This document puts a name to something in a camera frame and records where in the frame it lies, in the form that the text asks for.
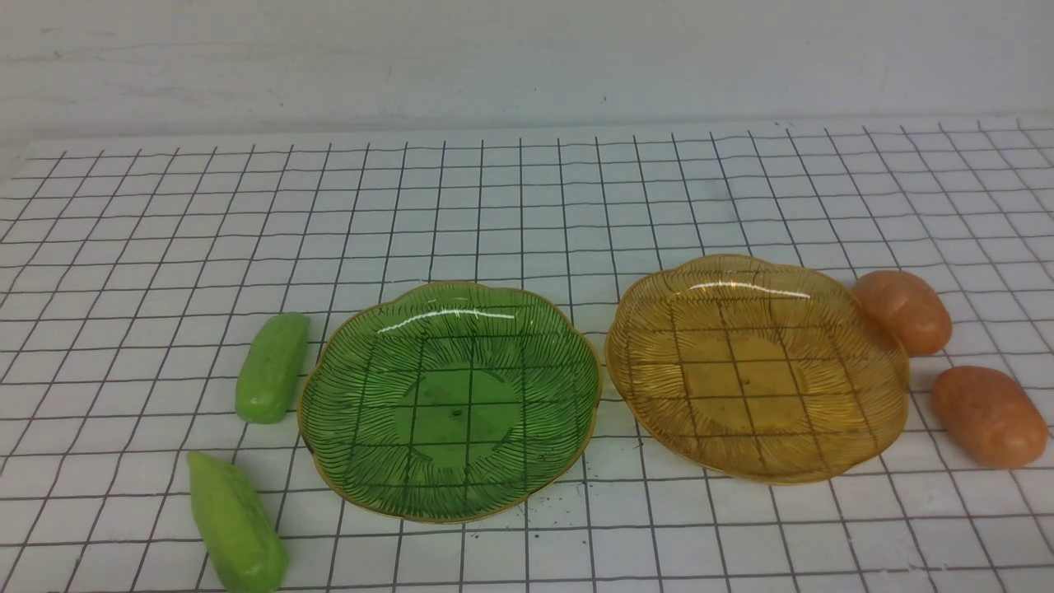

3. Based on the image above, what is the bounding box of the green glass plate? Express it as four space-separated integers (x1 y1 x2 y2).
296 282 604 523

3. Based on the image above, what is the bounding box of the green cucumber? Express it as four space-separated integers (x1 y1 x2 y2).
186 451 289 592
235 312 311 424

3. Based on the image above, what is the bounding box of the orange potato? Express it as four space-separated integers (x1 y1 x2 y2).
853 270 953 357
930 367 1049 469

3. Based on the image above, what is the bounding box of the amber glass plate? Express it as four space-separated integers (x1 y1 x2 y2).
604 253 910 485

